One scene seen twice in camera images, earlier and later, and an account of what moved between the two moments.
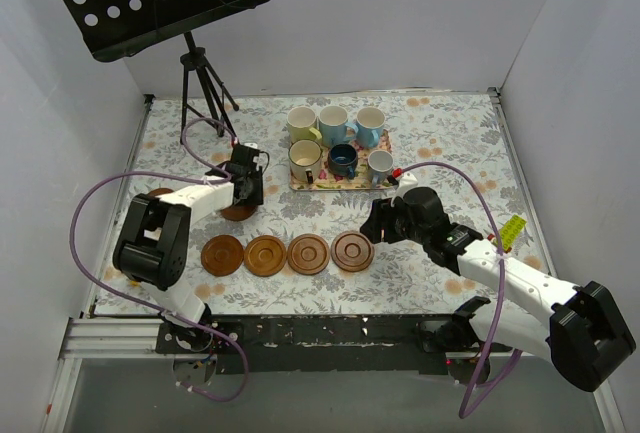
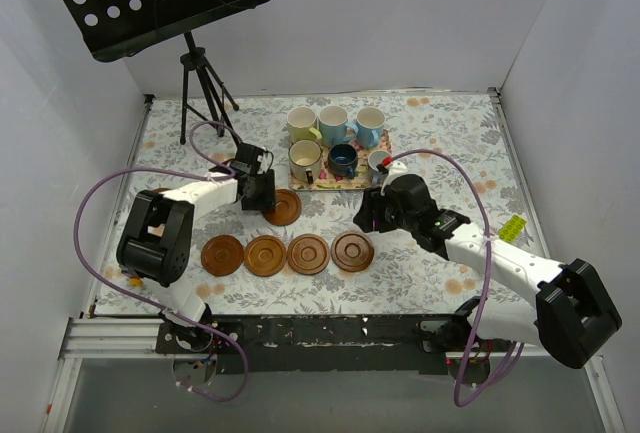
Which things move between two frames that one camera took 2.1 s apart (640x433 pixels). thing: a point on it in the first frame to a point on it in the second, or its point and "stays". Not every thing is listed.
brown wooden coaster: (308, 254) stays
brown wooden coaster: (265, 255) stays
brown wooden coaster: (238, 212) to (287, 208)
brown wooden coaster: (352, 251) stays
